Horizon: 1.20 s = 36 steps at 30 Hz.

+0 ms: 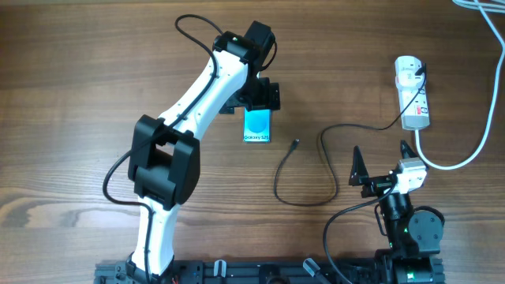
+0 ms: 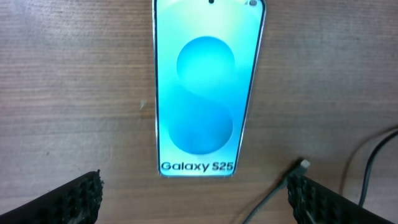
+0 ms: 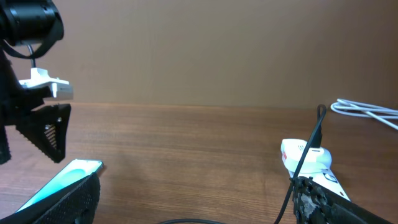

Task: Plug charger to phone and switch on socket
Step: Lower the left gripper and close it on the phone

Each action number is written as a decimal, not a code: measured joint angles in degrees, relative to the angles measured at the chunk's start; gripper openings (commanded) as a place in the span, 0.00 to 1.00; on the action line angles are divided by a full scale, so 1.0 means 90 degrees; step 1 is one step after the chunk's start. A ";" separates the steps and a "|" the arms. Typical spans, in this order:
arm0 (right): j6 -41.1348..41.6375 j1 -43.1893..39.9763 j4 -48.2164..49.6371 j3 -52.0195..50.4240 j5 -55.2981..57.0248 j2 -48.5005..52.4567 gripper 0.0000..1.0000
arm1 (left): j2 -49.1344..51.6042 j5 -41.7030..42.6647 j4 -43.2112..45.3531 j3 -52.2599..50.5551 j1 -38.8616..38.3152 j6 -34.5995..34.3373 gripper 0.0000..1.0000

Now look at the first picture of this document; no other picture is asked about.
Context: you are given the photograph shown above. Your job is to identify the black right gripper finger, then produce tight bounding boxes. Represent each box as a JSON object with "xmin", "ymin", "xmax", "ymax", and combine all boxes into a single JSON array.
[
  {"xmin": 349, "ymin": 145, "xmax": 369, "ymax": 185},
  {"xmin": 400, "ymin": 140, "xmax": 417, "ymax": 159}
]

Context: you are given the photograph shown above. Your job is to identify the blue Galaxy S25 smartphone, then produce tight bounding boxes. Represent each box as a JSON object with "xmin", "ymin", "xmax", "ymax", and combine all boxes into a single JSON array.
[{"xmin": 243, "ymin": 110, "xmax": 271, "ymax": 144}]

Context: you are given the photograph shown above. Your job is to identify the black USB charging cable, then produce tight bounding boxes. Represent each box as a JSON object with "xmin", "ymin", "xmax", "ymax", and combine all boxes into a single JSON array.
[{"xmin": 273, "ymin": 65, "xmax": 428, "ymax": 207}]

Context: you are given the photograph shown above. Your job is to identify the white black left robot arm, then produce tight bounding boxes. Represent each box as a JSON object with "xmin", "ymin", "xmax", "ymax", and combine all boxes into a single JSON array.
[{"xmin": 128, "ymin": 21, "xmax": 280, "ymax": 282}]

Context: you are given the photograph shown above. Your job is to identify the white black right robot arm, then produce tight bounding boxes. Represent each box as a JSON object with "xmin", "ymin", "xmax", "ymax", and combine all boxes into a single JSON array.
[{"xmin": 349, "ymin": 140, "xmax": 446, "ymax": 283}]

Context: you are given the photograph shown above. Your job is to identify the white USB charger plug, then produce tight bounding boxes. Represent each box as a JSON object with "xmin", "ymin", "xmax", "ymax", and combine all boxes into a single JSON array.
[{"xmin": 395, "ymin": 69, "xmax": 425, "ymax": 91}]

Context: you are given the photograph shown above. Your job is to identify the white power strip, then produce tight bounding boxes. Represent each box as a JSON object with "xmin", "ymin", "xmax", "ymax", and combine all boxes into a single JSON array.
[{"xmin": 395, "ymin": 55, "xmax": 430, "ymax": 131}]

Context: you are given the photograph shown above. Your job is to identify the white power strip cord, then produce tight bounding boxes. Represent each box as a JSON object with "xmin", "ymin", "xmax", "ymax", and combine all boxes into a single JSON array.
[{"xmin": 413, "ymin": 0, "xmax": 505, "ymax": 171}]

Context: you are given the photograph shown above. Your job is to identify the white cables at corner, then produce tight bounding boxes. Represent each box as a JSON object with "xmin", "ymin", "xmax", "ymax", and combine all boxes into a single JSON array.
[{"xmin": 451, "ymin": 0, "xmax": 505, "ymax": 15}]

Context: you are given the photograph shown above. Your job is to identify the black aluminium mounting rail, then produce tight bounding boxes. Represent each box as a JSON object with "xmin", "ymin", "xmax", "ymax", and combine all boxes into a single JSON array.
[{"xmin": 94, "ymin": 258, "xmax": 446, "ymax": 284}]

